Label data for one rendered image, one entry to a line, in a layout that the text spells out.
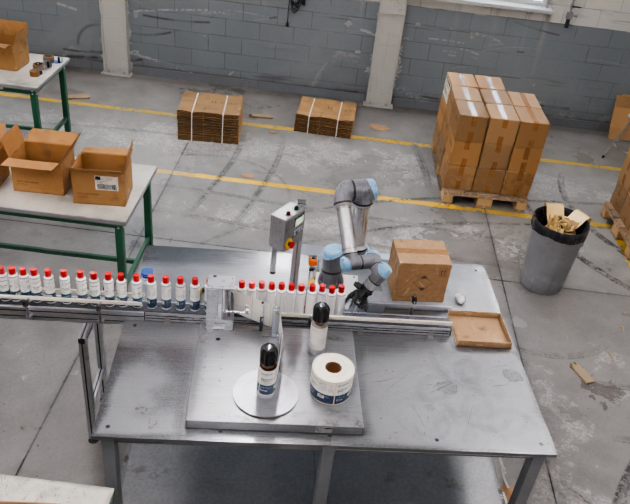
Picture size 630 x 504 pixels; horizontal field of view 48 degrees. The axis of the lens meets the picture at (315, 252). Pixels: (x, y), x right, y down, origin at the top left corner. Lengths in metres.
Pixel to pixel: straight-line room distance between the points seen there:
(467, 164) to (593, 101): 2.87
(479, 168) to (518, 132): 0.48
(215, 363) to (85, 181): 1.85
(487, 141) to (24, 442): 4.55
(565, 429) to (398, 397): 1.66
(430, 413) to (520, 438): 0.43
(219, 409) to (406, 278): 1.34
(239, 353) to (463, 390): 1.13
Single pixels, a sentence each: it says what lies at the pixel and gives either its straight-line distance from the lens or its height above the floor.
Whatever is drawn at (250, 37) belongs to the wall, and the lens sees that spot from 8.83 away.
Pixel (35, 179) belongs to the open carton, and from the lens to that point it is 5.13.
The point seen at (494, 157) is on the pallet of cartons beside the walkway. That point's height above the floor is 0.52.
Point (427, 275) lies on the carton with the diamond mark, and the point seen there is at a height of 1.04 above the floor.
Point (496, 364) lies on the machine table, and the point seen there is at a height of 0.83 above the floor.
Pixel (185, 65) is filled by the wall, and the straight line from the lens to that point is 9.10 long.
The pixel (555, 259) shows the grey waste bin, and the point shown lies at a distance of 5.83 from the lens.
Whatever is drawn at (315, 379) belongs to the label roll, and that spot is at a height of 1.00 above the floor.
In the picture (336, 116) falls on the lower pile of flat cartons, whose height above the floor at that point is 0.20.
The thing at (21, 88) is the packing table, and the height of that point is 0.76.
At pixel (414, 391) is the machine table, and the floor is 0.83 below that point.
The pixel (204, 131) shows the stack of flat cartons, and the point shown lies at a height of 0.11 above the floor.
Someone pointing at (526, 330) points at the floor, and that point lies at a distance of 5.62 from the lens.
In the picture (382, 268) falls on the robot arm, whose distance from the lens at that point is 3.68.
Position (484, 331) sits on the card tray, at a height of 0.83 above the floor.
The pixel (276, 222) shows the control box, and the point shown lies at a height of 1.44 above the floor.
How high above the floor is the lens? 3.33
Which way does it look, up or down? 34 degrees down
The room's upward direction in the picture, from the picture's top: 7 degrees clockwise
